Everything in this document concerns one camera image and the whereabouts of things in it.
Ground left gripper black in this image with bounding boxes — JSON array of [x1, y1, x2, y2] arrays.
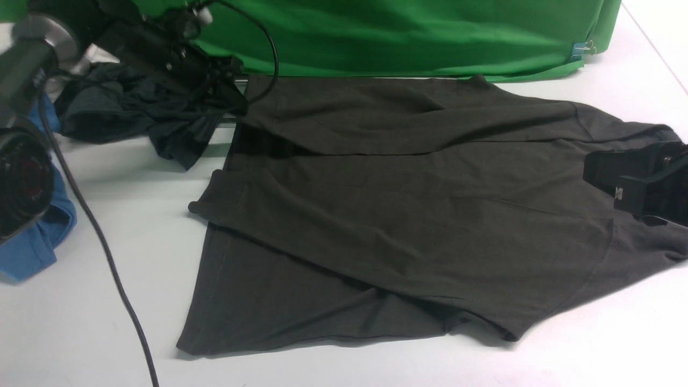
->
[[97, 8, 249, 117]]

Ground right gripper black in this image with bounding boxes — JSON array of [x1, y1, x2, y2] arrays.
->
[[583, 141, 687, 226]]

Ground gray long-sleeved shirt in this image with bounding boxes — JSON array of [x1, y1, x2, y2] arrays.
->
[[177, 76, 686, 357]]

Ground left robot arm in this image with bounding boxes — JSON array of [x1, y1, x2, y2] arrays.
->
[[1, 1, 249, 242]]

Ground blue t-shirt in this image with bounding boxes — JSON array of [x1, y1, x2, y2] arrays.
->
[[1, 128, 77, 282]]

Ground green backdrop cloth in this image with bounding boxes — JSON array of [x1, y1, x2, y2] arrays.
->
[[0, 0, 622, 84]]

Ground dark teal crumpled garment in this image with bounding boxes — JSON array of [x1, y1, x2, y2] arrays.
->
[[54, 63, 225, 170]]

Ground white crumpled garment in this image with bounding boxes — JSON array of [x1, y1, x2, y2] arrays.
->
[[58, 45, 120, 75]]

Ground blue binder clip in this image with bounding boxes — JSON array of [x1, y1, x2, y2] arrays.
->
[[570, 41, 597, 62]]

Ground metal table cable hatch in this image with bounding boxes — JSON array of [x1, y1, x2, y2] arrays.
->
[[217, 77, 248, 129]]

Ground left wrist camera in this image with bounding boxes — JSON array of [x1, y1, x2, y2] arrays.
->
[[183, 1, 213, 27]]

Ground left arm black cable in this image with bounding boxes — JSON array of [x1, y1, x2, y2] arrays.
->
[[38, 0, 280, 387]]

